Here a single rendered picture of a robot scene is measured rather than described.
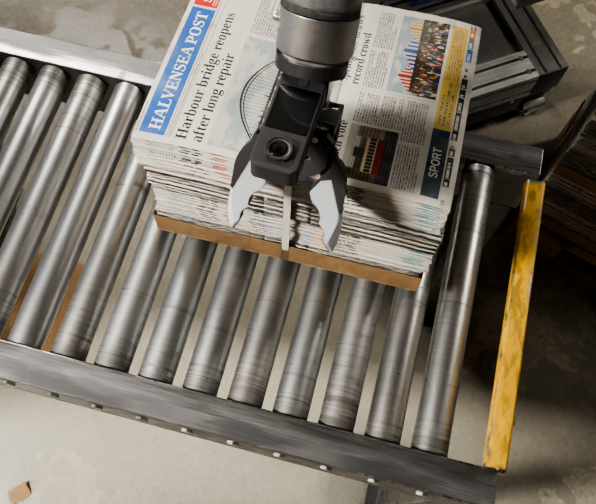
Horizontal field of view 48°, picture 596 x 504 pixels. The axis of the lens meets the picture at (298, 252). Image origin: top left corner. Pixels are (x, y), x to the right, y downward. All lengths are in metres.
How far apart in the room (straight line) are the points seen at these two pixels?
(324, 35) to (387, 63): 0.25
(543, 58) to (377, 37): 1.15
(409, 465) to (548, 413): 0.96
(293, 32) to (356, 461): 0.55
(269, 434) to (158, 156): 0.39
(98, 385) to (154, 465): 0.80
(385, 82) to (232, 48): 0.19
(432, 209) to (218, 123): 0.26
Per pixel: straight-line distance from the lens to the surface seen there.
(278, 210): 0.84
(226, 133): 0.79
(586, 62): 2.36
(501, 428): 0.95
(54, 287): 1.04
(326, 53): 0.64
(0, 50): 1.26
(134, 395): 0.96
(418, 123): 0.81
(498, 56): 2.00
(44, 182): 1.10
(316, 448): 0.93
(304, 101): 0.64
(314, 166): 0.68
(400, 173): 0.77
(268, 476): 1.73
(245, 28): 0.89
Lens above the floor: 1.72
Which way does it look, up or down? 68 degrees down
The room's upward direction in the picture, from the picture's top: 2 degrees clockwise
